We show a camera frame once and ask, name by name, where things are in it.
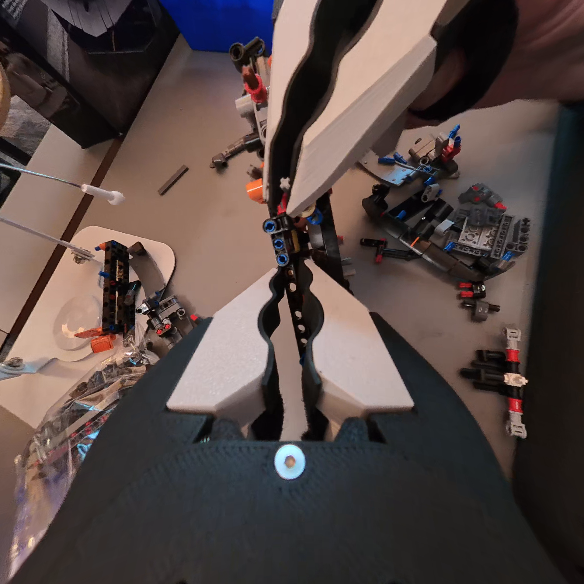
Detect dark grey curved lego panel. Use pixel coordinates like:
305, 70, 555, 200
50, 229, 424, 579
126, 241, 168, 303
358, 150, 442, 189

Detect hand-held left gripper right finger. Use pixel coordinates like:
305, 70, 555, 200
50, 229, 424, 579
301, 261, 415, 441

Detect person's right hand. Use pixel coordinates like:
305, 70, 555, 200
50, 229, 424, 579
403, 0, 584, 131

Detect grey three-hole lego beam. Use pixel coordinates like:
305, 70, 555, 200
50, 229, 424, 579
506, 217, 531, 252

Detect clear round lens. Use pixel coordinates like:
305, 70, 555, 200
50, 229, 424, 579
52, 294, 105, 352

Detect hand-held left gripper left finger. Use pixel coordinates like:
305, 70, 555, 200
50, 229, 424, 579
166, 266, 280, 441

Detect silver metal bar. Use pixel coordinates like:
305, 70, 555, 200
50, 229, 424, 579
0, 357, 49, 381
0, 215, 97, 265

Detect grey square lego frame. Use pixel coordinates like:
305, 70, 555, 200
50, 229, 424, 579
444, 207, 515, 257

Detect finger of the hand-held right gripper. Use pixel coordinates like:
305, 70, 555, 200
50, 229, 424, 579
264, 0, 348, 216
283, 0, 451, 218

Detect blue plastic bin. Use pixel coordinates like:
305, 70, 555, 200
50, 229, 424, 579
159, 0, 275, 52

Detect long black lego connector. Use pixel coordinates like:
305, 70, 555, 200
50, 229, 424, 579
360, 237, 421, 265

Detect grey curved lego chain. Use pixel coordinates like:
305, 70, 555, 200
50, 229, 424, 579
210, 131, 265, 170

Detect grey lego connector black pins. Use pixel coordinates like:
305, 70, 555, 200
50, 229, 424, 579
462, 298, 502, 323

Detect black lego frame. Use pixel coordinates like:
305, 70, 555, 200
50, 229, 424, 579
97, 239, 143, 339

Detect clear bag of lego parts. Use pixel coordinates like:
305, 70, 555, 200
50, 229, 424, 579
13, 346, 161, 572

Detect grey lego assembly red axles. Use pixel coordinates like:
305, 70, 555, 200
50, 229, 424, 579
141, 295, 202, 350

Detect grey lego block red pins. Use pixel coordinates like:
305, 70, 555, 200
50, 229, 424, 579
457, 182, 508, 212

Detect dark grey flat lego tile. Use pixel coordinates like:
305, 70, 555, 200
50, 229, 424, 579
157, 164, 189, 196

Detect long black curved lego assembly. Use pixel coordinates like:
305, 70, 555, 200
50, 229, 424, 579
361, 182, 517, 282

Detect black lego axle assembly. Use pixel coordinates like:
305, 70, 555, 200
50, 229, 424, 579
459, 326, 529, 440

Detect orange lego seat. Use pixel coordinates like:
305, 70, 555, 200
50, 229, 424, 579
72, 326, 118, 354

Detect lego car chassis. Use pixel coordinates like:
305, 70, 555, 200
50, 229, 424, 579
228, 36, 356, 368

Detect white lamp base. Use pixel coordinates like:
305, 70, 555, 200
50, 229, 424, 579
0, 225, 177, 430

